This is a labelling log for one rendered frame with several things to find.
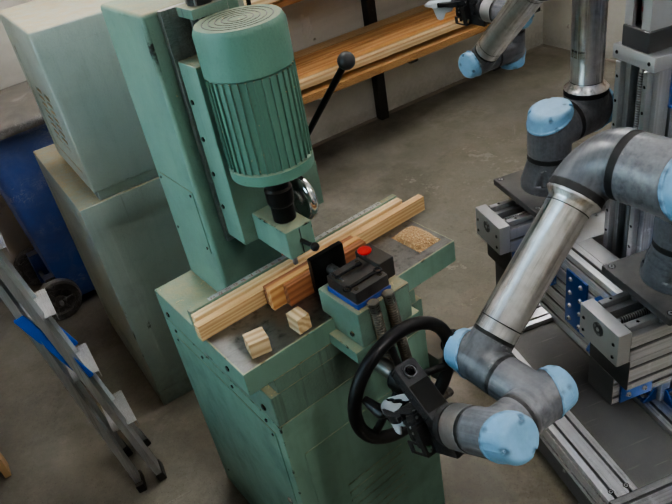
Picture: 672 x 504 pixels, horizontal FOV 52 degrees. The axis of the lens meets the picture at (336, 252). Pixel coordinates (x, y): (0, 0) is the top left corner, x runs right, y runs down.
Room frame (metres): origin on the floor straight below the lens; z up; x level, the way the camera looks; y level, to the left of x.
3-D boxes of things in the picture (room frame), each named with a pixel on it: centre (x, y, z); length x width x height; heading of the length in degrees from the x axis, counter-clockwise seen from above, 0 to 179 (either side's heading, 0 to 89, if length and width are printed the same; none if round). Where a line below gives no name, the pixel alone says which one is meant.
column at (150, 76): (1.53, 0.25, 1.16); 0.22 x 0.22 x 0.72; 32
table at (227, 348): (1.21, 0.00, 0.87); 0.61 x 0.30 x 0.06; 122
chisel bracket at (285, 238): (1.30, 0.10, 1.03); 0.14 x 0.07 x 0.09; 32
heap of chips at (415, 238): (1.36, -0.20, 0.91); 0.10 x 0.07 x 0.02; 32
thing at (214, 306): (1.32, 0.07, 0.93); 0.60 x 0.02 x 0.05; 122
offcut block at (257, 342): (1.07, 0.19, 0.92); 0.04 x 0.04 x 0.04; 19
